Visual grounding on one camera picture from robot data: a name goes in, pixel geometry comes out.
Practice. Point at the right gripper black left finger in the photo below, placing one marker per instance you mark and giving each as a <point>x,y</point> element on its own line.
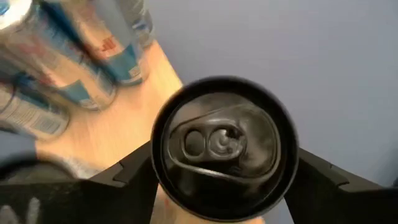
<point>130,193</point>

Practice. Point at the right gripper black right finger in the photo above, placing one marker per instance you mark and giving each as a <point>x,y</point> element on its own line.
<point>314,193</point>

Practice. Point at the white Celsius Peach Vibe can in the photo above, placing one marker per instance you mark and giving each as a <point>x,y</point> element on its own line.
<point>224,149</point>

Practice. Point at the blue silver Red Bull can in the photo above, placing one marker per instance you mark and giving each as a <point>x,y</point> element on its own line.
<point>62,62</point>
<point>31,115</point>
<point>124,40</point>

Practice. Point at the wooden shelf black metal frame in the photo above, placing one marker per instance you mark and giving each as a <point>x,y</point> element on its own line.
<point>124,124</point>

